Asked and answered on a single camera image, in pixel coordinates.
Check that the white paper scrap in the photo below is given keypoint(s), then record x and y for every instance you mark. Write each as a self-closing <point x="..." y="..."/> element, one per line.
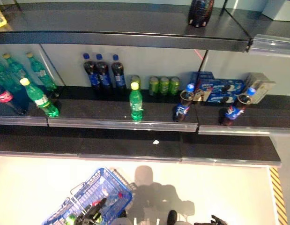
<point x="156" y="142"/>

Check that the blue cookie box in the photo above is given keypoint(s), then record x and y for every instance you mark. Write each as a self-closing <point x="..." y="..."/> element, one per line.
<point x="217" y="84"/>
<point x="219" y="98"/>

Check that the grey cardboard box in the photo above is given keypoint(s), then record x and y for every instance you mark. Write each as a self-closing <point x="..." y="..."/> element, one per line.
<point x="259" y="86"/>

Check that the red label cola bottle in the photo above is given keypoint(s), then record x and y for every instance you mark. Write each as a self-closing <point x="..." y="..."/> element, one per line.
<point x="3" y="96"/>

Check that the blue plastic shopping basket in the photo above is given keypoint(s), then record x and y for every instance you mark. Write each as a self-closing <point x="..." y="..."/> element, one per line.
<point x="95" y="185"/>

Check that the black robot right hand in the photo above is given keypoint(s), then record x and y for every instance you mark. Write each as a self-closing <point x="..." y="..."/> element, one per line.
<point x="217" y="222"/>

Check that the dark large soda bottle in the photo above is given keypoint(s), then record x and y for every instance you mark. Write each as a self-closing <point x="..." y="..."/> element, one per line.
<point x="201" y="11"/>

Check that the printed promo card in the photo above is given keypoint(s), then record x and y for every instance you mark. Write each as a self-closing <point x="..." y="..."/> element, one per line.
<point x="201" y="95"/>

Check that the small blue label cola bottle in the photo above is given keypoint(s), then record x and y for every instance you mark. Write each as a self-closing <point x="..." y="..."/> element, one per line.
<point x="182" y="110"/>
<point x="233" y="112"/>

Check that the silver robot right leg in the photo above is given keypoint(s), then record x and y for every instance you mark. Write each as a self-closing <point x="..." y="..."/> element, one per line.
<point x="172" y="216"/>

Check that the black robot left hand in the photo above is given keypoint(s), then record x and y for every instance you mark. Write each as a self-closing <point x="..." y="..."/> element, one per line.
<point x="91" y="216"/>

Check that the yellow black hazard tape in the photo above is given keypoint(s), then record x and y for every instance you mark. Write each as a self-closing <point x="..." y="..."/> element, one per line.
<point x="278" y="194"/>

